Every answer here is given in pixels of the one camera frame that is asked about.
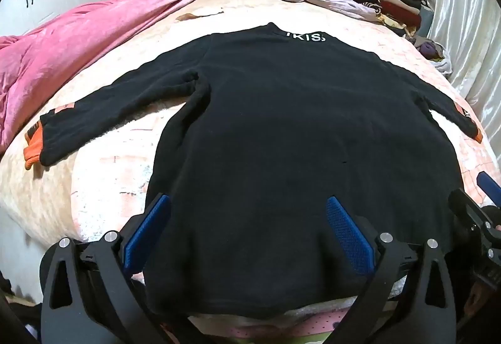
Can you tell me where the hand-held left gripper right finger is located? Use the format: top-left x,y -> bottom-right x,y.
326,196 -> 459,344

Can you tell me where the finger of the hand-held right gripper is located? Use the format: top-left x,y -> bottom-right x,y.
447,188 -> 484,229
475,170 -> 501,208

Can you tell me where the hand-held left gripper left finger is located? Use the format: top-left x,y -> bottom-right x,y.
39,193 -> 173,344

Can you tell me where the black long-sleeved sweater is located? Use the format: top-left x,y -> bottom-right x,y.
24,22 -> 483,323

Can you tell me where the bed with cream sheet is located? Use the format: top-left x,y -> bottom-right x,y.
0,0 -> 501,334

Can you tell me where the pink dotted mat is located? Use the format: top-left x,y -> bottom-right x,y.
187,308 -> 355,335

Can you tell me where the white crumpled cloth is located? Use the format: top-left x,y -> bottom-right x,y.
430,53 -> 453,75

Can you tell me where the purple cloth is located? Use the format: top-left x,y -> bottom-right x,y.
416,39 -> 446,60

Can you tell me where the white satin curtain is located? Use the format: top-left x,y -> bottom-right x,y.
424,0 -> 501,135

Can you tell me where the pink duvet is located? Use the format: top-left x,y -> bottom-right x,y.
0,0 -> 226,154

